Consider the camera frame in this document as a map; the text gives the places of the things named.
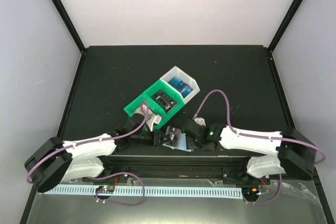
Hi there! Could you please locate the black card holder wallet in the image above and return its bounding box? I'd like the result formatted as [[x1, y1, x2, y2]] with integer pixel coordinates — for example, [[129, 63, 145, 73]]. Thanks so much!
[[163, 132, 193, 153]]

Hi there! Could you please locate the green bin with black cards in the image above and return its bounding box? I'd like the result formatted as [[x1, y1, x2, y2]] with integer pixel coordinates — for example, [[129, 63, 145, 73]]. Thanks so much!
[[142, 80, 184, 123]]

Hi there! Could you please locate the green bin with red cards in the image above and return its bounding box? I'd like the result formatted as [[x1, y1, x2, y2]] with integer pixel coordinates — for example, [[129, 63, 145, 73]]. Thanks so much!
[[124, 94, 163, 125]]

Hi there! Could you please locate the white bin with blue cards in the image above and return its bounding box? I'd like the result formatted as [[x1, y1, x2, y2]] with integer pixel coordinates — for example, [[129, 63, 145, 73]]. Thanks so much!
[[160, 66, 200, 104]]

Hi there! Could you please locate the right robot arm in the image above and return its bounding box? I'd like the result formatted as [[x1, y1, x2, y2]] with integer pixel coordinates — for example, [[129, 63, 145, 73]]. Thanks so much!
[[182, 120, 318, 184]]

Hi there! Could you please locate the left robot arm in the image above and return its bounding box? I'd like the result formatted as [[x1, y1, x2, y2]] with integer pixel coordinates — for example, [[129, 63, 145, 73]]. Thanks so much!
[[24, 114, 169, 193]]

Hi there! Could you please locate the red white card stack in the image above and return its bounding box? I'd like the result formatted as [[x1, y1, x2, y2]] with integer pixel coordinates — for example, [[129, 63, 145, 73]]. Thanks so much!
[[132, 105, 151, 118]]

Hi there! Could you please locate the black card stack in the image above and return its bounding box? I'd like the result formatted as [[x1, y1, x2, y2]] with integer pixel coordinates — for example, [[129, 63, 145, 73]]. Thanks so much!
[[151, 90, 178, 113]]

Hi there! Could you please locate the blue card stack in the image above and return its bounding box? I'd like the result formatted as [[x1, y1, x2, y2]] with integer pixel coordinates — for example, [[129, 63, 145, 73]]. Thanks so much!
[[169, 77, 193, 98]]

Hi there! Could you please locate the left controller board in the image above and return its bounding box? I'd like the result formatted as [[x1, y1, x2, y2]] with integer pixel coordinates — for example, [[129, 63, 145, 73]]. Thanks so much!
[[96, 185, 115, 194]]

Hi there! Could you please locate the controller board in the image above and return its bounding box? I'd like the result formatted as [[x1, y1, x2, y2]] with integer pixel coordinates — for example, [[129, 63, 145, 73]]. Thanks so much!
[[96, 185, 115, 194], [243, 188, 262, 195]]

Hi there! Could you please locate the right controller board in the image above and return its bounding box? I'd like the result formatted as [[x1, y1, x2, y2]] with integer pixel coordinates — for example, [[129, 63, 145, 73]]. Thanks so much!
[[243, 188, 262, 195]]

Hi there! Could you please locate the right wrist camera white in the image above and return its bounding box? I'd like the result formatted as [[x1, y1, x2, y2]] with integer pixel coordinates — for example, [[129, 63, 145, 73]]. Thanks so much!
[[193, 118, 206, 126]]

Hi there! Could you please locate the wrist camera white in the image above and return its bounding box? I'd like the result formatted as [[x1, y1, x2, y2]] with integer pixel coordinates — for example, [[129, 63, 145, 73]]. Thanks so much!
[[146, 115, 162, 131], [193, 118, 206, 126]]

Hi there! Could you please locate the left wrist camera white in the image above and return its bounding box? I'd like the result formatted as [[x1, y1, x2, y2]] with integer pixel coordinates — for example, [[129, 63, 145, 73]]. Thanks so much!
[[146, 115, 162, 131]]

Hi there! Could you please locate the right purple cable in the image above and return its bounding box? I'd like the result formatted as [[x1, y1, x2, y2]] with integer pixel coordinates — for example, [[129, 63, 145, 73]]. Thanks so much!
[[193, 89, 327, 206]]

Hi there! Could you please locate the purple cable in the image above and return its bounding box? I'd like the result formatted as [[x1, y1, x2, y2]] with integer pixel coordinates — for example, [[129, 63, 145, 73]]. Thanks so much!
[[193, 89, 327, 206], [26, 99, 151, 207]]

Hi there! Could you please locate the blue slotted cable duct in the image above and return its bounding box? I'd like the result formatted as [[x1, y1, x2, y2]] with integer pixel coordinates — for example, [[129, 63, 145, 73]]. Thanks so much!
[[45, 184, 243, 199]]

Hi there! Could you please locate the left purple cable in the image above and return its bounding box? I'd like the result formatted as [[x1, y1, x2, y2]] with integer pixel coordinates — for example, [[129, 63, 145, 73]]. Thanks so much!
[[26, 99, 151, 207]]

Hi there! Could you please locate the left black frame post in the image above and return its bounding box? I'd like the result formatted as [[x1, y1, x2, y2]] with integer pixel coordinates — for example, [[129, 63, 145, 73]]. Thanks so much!
[[51, 0, 86, 53]]

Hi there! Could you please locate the black frame post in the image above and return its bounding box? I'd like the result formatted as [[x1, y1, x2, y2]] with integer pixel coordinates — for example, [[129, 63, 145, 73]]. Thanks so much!
[[51, 0, 86, 53], [268, 0, 303, 52]]

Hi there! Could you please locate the right black frame post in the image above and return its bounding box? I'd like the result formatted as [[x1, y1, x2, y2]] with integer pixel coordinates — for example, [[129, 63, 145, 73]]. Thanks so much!
[[268, 0, 303, 52]]

